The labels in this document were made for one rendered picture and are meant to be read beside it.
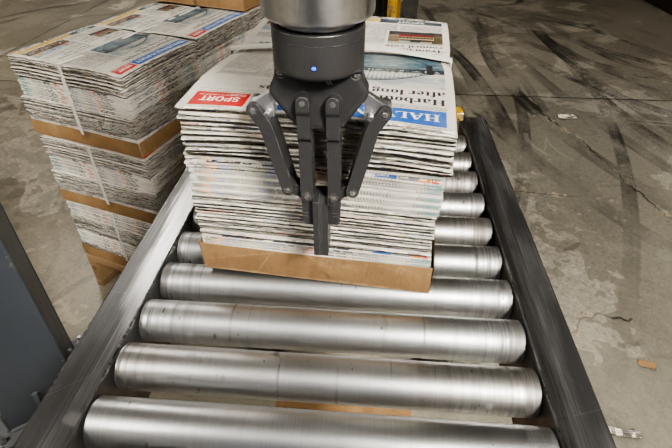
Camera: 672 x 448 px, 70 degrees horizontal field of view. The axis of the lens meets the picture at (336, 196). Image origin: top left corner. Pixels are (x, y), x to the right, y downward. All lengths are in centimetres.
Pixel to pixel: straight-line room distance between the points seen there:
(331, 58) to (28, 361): 121
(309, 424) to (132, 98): 95
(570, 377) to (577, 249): 152
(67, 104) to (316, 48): 112
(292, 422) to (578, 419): 27
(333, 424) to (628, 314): 150
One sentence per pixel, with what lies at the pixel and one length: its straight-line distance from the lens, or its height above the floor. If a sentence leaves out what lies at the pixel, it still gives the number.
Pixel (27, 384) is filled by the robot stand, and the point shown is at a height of 16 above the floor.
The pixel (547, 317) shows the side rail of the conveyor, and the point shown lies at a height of 80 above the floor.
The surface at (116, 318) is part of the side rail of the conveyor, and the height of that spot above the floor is 80.
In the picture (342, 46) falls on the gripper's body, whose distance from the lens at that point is 37.
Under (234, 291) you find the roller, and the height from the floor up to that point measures 79.
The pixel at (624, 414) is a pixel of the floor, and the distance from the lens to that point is 163.
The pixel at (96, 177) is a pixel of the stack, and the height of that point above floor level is 49.
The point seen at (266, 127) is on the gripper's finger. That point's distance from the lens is 43.
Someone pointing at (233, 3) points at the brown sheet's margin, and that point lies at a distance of 166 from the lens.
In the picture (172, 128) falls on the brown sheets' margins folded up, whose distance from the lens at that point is 140.
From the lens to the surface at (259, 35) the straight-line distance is 72.
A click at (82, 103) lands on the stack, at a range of 138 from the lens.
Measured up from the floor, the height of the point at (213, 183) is 94.
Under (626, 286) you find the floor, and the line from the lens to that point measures 200.
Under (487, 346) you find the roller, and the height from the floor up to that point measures 79.
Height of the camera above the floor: 124
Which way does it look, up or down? 35 degrees down
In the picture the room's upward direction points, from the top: straight up
